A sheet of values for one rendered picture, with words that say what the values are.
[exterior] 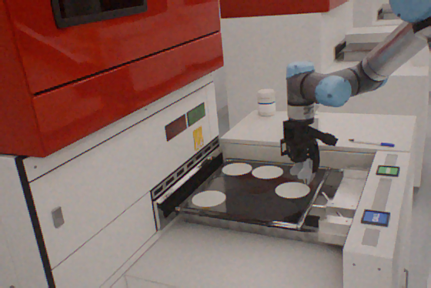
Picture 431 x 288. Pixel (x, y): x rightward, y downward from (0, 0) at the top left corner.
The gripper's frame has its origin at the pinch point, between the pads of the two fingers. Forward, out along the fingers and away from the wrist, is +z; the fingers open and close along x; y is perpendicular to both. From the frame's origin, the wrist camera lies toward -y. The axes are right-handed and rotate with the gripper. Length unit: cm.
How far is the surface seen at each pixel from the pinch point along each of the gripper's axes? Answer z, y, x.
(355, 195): 3.3, -7.7, 10.8
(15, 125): -37, 74, 10
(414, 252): 91, -105, -45
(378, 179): -4.8, -8.2, 18.4
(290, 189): 1.2, 6.6, -0.3
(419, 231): 91, -123, -57
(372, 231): -4.3, 11.3, 35.2
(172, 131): -18.5, 33.5, -19.9
